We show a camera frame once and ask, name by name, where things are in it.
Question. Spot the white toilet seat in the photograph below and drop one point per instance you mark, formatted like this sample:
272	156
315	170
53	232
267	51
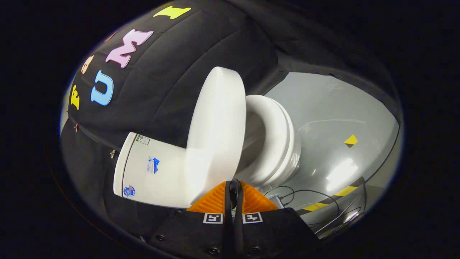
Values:
273	118

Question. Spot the small yellow floor mark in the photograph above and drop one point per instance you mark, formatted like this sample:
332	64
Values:
351	140

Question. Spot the yellow black floor tape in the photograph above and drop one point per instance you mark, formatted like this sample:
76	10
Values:
345	191

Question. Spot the white toilet tank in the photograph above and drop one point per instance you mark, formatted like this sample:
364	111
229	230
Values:
154	180

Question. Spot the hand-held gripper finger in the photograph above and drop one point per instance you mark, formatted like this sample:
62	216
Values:
238	230
229	230

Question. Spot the black backdrop cloth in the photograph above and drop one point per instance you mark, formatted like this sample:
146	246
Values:
169	68

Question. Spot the silver metal clip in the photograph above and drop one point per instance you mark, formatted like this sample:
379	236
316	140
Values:
112	154

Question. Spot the small grey device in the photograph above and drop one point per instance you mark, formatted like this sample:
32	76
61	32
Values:
277	200

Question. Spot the white toilet bowl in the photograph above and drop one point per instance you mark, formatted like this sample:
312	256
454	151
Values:
293	158

